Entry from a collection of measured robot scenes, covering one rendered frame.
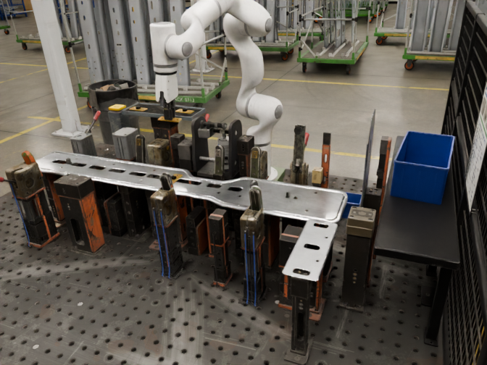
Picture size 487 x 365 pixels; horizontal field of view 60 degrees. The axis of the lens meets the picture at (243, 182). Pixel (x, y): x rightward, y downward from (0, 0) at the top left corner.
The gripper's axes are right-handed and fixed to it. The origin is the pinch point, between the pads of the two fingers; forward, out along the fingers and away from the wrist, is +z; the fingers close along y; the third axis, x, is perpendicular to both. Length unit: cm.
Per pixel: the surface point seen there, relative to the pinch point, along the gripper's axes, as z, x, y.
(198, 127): 11.7, 4.6, -17.4
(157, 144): 19.3, -12.6, -12.6
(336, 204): 23, 64, 10
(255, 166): 21.6, 31.3, -8.2
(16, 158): 143, -274, -194
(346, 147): 126, 66, -284
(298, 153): 13, 48, -7
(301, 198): 24, 52, 8
